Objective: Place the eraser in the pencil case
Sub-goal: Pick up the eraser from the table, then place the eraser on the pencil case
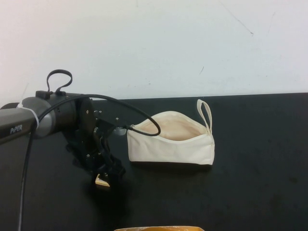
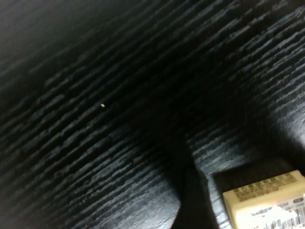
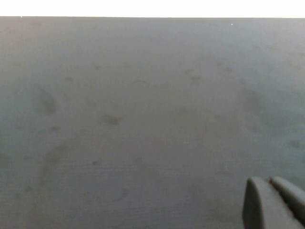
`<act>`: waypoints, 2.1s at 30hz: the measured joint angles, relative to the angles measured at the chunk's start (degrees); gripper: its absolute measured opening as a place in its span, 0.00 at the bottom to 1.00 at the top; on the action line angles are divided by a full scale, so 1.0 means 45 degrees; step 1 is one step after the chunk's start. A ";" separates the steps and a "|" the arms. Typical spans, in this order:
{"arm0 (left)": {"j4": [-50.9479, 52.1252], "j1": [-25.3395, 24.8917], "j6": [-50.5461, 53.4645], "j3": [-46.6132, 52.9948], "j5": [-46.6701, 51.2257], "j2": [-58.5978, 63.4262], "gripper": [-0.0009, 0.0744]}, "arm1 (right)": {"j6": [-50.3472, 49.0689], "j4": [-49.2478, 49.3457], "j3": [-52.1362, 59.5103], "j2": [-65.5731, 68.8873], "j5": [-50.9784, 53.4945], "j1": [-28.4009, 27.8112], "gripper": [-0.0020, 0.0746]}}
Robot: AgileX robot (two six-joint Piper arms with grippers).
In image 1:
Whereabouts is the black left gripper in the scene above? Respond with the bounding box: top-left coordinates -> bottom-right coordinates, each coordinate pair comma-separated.
64,125 -> 127,188

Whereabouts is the yellow eraser with barcode label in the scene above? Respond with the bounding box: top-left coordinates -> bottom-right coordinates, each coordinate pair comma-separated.
94,174 -> 111,191

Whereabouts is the cream canvas pencil case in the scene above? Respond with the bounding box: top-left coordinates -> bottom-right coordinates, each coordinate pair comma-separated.
127,99 -> 215,167

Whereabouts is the yellow brown curved object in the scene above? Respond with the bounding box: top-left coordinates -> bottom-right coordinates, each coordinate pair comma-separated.
113,225 -> 203,231

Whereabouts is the white zip tie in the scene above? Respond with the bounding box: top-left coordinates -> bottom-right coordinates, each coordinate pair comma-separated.
18,102 -> 41,129

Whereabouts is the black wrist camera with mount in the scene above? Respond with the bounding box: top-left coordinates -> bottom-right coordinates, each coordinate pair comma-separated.
95,116 -> 129,138

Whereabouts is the long black camera cable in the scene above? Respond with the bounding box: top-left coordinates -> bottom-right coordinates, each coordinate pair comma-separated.
18,94 -> 162,231

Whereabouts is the short black looped cable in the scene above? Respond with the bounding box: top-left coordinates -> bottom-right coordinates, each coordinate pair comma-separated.
46,69 -> 73,95

